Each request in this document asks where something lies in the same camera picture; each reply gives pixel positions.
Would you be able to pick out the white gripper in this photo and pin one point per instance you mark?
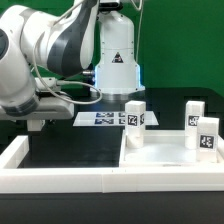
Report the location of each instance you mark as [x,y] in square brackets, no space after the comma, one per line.
[44,107]

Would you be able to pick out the white square table top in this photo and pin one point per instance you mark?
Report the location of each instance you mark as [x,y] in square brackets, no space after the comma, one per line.
[161,148]

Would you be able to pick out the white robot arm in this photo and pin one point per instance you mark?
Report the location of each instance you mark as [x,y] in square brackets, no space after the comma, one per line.
[63,45]

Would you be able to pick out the white sheet with tags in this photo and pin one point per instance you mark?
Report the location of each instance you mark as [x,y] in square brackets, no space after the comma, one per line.
[114,118]

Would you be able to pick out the white U-shaped fence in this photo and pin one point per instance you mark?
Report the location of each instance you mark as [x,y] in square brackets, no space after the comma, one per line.
[14,180]

